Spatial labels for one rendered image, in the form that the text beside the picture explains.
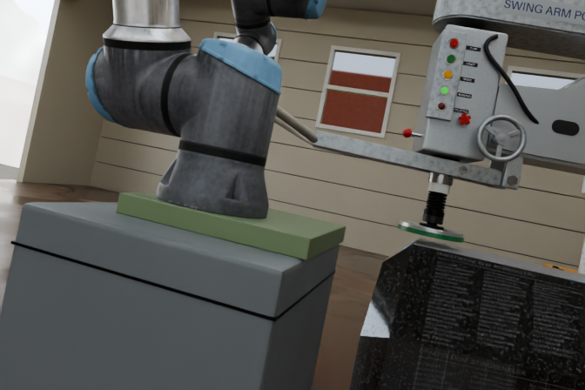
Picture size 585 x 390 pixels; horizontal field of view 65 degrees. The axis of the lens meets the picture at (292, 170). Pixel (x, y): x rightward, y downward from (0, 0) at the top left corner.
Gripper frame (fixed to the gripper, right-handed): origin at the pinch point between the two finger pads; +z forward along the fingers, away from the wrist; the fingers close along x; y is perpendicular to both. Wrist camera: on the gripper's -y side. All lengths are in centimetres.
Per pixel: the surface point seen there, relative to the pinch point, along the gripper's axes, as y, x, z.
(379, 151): 26, 50, -51
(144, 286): 14.1, 0.2, 45.1
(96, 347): 7, 6, 51
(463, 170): 52, 59, -52
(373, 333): 28, 74, 2
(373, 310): 27, 76, -6
